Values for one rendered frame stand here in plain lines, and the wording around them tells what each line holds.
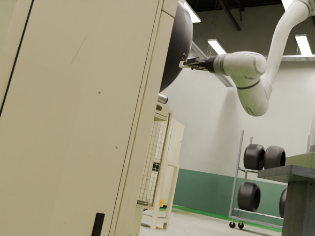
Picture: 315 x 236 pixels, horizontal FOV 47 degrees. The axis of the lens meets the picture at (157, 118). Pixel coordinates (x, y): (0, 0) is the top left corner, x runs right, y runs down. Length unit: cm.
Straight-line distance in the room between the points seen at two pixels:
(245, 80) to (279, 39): 30
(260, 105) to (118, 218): 84
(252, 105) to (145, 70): 68
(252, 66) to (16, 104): 91
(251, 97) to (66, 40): 88
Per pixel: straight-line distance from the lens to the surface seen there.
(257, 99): 148
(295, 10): 175
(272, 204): 1292
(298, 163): 183
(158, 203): 420
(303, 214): 176
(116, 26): 87
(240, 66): 141
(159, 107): 182
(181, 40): 179
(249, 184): 735
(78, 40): 81
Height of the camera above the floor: 44
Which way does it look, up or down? 11 degrees up
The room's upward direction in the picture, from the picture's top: 11 degrees clockwise
